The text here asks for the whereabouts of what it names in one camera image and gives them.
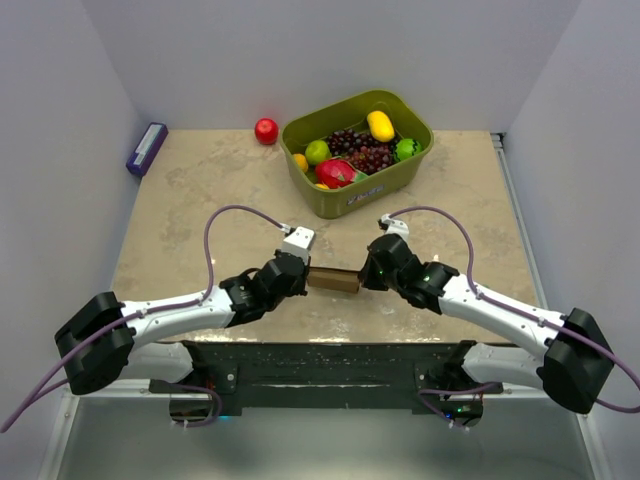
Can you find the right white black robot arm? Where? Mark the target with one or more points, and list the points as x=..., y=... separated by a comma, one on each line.
x=564, y=355

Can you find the olive green plastic bin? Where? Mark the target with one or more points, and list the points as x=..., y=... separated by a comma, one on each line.
x=351, y=113

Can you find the yellow mango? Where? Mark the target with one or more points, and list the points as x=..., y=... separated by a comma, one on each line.
x=380, y=126

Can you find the dark purple grape bunch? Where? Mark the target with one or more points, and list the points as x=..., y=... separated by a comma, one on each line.
x=361, y=150

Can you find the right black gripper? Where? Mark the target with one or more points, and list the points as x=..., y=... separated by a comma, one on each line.
x=366, y=276

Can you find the green lime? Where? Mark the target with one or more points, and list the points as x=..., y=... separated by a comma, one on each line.
x=317, y=152

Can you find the small green watermelon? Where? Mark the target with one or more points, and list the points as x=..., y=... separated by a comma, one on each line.
x=406, y=148

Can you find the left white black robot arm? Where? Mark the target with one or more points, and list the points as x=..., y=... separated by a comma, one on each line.
x=96, y=344

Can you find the purple white rectangular box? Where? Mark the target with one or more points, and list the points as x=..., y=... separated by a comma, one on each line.
x=141, y=159

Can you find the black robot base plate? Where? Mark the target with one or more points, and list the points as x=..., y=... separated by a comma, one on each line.
x=419, y=377

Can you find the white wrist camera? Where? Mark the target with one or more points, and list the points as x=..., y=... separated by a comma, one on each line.
x=391, y=226
x=299, y=242

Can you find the red apple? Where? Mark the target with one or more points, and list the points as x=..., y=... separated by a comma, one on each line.
x=266, y=131

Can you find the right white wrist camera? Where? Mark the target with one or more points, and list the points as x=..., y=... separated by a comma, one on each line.
x=391, y=226

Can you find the red dragon fruit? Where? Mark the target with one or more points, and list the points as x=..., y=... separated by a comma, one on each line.
x=336, y=173

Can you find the small orange fruit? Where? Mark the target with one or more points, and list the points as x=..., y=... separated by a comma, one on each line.
x=301, y=161

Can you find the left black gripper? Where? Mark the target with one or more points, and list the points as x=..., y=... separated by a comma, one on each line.
x=301, y=288

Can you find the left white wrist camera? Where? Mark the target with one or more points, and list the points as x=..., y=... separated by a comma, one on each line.
x=299, y=242

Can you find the brown cardboard paper box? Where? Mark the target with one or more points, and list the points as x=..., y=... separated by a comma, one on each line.
x=340, y=280

